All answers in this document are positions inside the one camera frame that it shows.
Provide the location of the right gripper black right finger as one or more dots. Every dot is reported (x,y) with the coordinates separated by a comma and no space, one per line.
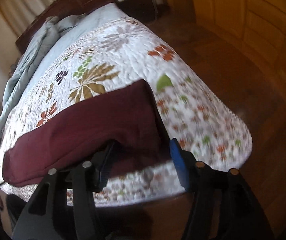
(223,204)

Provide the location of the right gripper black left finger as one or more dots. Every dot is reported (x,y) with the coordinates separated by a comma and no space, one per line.
(62,206)

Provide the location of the maroon pants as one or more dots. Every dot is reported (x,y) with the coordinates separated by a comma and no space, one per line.
(128,116)

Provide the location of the floral white quilt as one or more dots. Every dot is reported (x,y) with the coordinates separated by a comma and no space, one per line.
(72,93)

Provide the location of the light blue blanket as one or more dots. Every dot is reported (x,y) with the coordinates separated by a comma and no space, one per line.
(50,40)

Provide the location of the wooden wardrobe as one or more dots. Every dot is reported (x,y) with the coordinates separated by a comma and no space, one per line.
(259,24)

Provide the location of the dark wooden headboard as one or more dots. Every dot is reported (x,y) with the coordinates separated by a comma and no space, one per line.
(61,9)

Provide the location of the dark wooden nightstand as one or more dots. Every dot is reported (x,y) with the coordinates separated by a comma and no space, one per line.
(143,10)

